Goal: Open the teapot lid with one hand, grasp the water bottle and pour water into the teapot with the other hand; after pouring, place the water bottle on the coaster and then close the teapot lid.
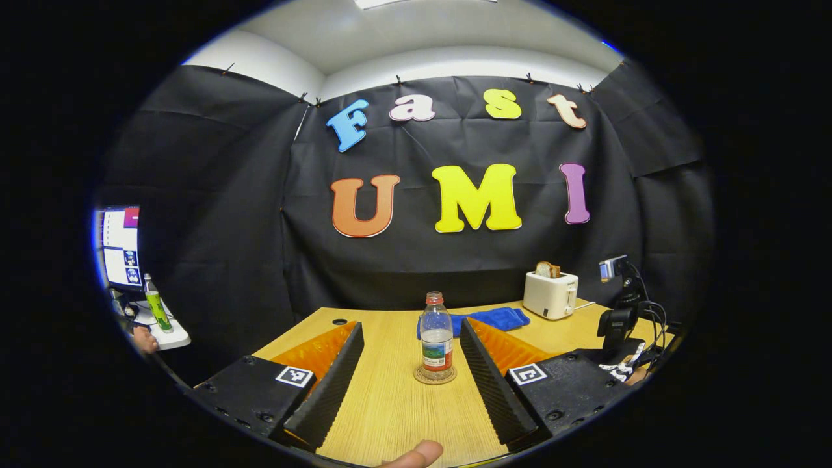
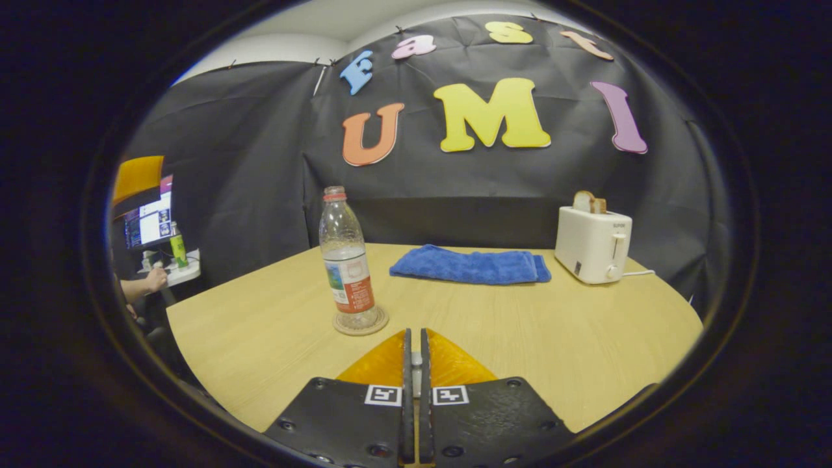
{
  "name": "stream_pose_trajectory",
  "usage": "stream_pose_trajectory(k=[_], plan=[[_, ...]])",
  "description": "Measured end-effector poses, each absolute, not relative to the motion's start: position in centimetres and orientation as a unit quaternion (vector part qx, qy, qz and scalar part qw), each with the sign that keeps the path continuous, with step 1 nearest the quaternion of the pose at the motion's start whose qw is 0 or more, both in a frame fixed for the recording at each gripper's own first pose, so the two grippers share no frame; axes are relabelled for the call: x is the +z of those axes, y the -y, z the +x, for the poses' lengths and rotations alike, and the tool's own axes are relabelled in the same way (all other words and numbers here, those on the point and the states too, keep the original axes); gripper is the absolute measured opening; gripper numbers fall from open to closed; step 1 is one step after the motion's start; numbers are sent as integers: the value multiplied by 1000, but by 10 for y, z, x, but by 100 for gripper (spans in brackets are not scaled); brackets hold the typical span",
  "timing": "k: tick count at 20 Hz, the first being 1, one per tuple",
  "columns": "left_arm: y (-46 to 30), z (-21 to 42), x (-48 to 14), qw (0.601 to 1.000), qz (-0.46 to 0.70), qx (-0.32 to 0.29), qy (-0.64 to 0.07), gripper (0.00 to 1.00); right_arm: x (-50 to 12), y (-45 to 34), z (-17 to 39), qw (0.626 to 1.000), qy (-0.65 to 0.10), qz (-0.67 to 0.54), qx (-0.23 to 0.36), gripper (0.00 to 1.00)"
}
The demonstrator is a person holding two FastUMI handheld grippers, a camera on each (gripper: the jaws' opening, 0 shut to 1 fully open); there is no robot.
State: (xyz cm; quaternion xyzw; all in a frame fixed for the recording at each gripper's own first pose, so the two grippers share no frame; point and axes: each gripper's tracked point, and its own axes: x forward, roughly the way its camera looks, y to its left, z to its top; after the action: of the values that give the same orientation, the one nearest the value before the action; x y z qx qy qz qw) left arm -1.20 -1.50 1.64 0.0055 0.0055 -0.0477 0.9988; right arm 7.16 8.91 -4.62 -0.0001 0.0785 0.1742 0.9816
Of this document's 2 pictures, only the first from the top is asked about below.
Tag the ceiling light panel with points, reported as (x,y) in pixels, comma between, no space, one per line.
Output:
(383,3)

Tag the blue towel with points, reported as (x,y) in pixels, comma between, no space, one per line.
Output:
(500,318)

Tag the green drink bottle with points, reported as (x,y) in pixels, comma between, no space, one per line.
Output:
(158,309)

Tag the toasted bread slice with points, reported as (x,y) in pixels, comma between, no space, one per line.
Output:
(547,269)

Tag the clear plastic water bottle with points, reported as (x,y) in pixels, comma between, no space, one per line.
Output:
(437,344)

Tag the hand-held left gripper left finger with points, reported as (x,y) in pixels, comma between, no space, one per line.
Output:
(328,383)

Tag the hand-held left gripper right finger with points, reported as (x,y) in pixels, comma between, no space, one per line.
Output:
(494,383)

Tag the small white side table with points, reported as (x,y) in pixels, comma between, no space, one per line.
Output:
(172,338)

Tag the white toaster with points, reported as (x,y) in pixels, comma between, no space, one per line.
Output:
(548,296)

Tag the computer monitor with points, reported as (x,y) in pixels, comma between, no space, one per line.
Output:
(122,250)

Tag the round wooden coaster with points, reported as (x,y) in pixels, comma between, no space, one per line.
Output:
(422,378)

